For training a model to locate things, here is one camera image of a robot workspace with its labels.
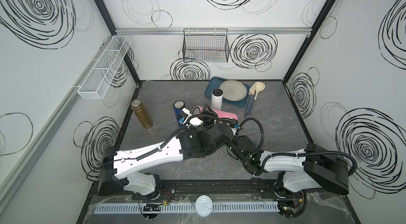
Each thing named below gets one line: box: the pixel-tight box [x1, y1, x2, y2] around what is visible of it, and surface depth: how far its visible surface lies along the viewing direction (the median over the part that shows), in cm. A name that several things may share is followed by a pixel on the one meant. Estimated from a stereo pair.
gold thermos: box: [130, 98, 154, 129], surface depth 89 cm
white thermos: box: [210, 87, 224, 111], surface depth 88 cm
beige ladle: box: [254, 81, 266, 100], surface depth 116 cm
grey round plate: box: [219, 79, 248, 102], surface depth 118 cm
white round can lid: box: [195, 194, 214, 218], surface depth 67 cm
